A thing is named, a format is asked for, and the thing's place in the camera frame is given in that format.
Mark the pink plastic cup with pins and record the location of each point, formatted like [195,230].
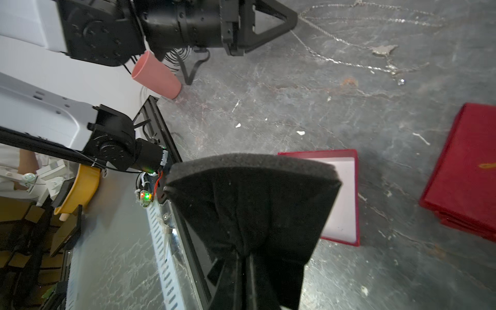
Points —
[154,75]

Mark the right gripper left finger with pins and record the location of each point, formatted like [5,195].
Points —
[231,284]

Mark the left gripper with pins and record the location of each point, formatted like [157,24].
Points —
[247,25]

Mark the left red jewelry box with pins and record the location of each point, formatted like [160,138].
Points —
[342,225]

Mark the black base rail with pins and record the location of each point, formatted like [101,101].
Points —
[192,259]

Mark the person behind workstation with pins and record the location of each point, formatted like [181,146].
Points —
[42,175]

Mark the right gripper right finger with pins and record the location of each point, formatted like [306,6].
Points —
[260,293]

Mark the jewelry box lid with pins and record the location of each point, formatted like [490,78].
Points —
[461,188]

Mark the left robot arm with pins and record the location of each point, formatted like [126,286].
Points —
[66,45]

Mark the white slotted cable duct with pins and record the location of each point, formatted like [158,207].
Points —
[161,234]

